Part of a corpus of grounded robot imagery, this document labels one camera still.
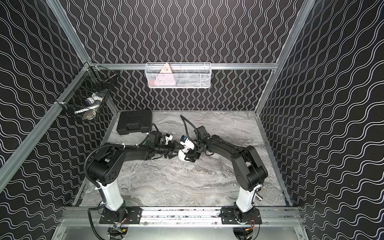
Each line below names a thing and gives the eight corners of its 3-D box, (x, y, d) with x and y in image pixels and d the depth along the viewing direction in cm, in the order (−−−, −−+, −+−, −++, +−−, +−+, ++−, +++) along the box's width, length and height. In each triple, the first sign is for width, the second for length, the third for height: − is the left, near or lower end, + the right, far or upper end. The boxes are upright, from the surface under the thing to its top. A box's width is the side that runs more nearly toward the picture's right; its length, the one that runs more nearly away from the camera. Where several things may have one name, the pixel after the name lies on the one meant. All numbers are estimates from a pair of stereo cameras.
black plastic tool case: (117, 135, 109) (113, 128, 103) (124, 117, 121) (121, 110, 114) (149, 135, 109) (146, 129, 103) (153, 117, 121) (151, 110, 115)
